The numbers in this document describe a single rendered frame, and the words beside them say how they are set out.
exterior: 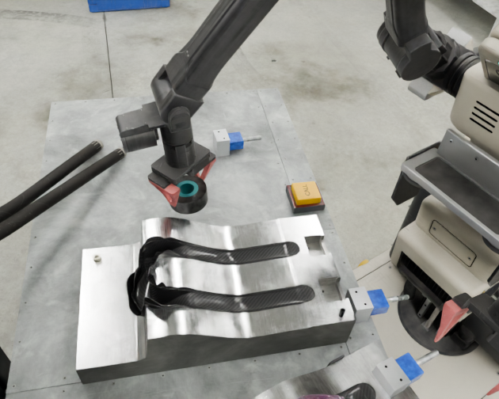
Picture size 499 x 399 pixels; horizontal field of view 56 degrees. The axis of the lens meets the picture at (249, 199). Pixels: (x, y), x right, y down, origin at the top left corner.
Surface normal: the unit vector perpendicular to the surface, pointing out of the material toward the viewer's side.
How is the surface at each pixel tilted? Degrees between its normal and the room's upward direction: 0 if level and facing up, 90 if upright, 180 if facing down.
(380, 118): 0
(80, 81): 0
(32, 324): 0
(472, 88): 98
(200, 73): 97
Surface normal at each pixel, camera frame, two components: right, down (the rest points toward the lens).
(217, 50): 0.30, 0.85
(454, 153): -0.83, 0.37
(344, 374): 0.05, -0.69
